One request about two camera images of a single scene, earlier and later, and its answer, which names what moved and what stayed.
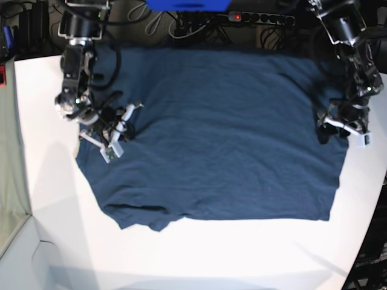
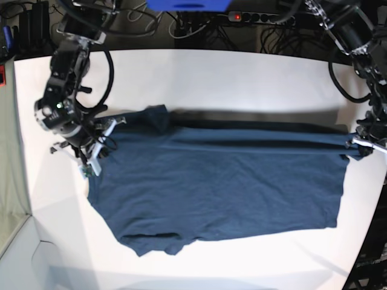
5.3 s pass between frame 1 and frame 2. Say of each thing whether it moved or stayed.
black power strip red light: stayed
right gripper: moved
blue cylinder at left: stayed
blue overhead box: stayed
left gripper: moved
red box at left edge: stayed
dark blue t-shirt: moved
